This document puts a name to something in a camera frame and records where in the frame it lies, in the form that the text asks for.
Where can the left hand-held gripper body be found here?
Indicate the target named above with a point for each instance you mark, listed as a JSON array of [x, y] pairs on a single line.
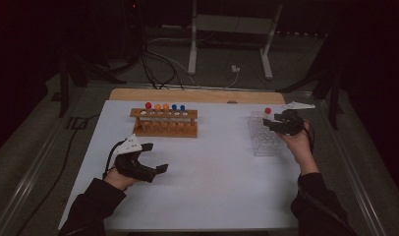
[[128, 164]]

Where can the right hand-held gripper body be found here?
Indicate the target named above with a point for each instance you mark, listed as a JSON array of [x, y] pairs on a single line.
[[292, 126]]

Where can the red capped test tube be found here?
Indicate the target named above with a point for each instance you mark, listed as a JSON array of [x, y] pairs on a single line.
[[268, 110], [148, 105]]

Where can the clear plastic test tube rack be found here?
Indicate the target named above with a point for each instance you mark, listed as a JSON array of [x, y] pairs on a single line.
[[266, 144]]

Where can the wooden test tube rack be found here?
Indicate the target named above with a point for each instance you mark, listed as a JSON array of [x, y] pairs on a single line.
[[168, 132]]

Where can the orange capped test tube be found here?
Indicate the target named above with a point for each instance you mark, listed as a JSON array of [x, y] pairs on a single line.
[[157, 106], [166, 106]]

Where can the blue capped test tube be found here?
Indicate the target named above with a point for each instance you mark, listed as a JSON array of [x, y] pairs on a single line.
[[182, 107], [174, 107]]

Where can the person's left hand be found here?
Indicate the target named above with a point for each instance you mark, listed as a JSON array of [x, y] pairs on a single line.
[[120, 182]]

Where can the person's right hand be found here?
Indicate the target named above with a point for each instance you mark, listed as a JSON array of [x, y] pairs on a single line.
[[302, 147]]

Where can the white table sheet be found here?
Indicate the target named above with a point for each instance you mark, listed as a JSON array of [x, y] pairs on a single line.
[[204, 183]]

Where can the black tripod stand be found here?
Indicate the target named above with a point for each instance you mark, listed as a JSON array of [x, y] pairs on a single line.
[[334, 108], [64, 95]]

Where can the white plug adapter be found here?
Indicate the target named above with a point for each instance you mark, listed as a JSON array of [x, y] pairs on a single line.
[[235, 69]]

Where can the grey metal stand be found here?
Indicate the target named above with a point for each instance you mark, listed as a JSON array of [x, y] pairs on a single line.
[[191, 49]]

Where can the metal floor rail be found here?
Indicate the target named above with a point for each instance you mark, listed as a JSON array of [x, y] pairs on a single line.
[[351, 167], [30, 182]]

